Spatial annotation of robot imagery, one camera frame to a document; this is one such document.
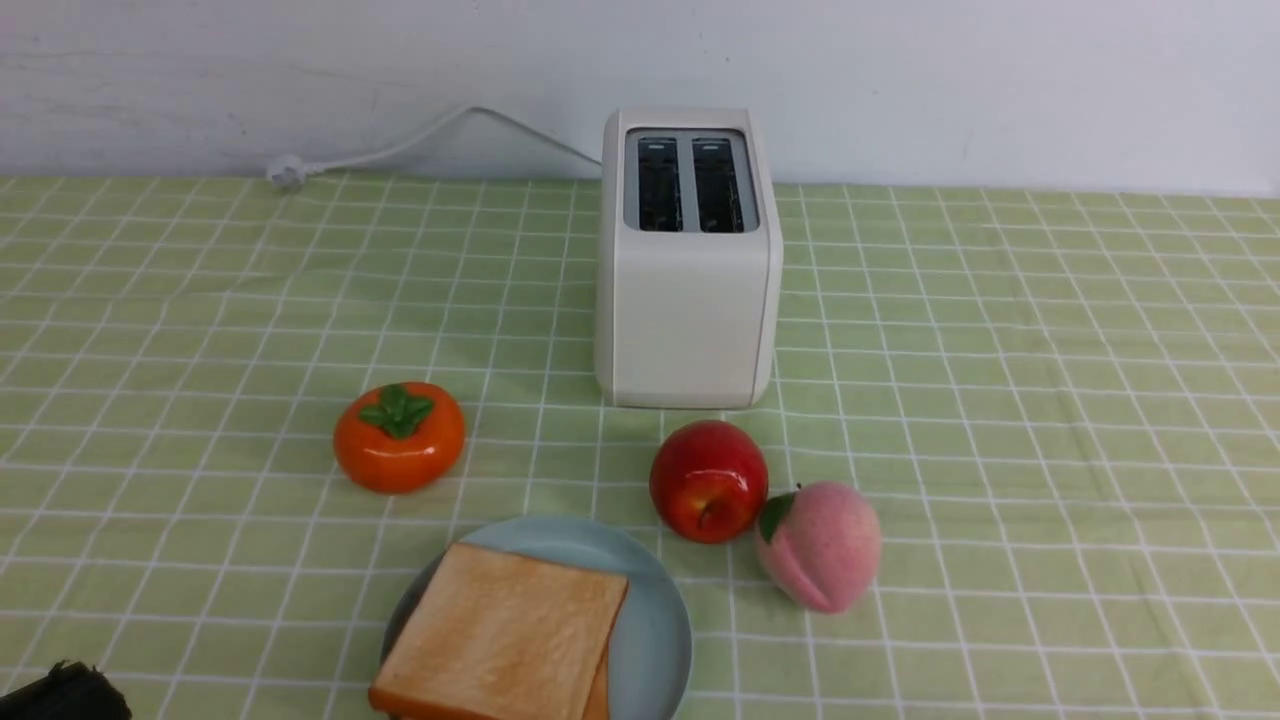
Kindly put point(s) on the white two-slot toaster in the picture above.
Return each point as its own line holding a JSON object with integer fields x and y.
{"x": 689, "y": 260}

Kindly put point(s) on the light blue round plate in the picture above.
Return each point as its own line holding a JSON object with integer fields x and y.
{"x": 651, "y": 644}

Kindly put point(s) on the green checkered tablecloth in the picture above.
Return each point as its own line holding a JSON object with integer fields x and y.
{"x": 1064, "y": 407}

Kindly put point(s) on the red apple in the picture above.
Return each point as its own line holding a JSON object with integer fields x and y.
{"x": 709, "y": 480}

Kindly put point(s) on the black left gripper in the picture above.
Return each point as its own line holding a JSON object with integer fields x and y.
{"x": 69, "y": 690}

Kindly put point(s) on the pink peach with leaf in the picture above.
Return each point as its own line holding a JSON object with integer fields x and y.
{"x": 821, "y": 544}

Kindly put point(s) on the toast slice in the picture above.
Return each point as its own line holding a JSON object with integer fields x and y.
{"x": 598, "y": 706}
{"x": 497, "y": 635}

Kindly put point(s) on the orange persimmon with green leaf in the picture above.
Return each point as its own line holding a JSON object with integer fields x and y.
{"x": 399, "y": 438}

